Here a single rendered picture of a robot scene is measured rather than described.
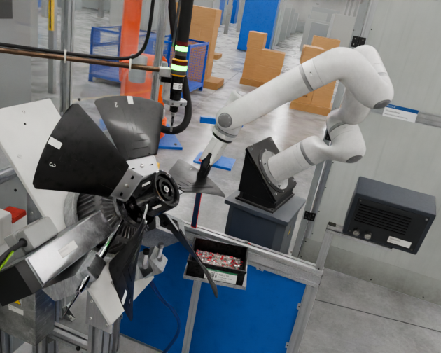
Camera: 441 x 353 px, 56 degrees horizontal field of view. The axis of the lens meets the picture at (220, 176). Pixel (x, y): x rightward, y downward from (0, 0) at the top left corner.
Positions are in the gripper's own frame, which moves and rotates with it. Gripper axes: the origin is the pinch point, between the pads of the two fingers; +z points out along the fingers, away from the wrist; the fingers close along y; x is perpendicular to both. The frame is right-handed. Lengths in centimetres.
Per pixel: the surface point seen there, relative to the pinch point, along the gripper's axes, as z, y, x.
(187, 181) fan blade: 0.8, 11.3, -1.2
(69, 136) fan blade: -14, 52, -23
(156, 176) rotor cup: -7.3, 33.4, -5.2
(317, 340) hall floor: 93, -78, 93
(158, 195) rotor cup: -4.7, 37.1, -1.1
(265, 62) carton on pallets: 102, -882, -159
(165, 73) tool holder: -31.9, 25.8, -17.6
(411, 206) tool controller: -26, -7, 65
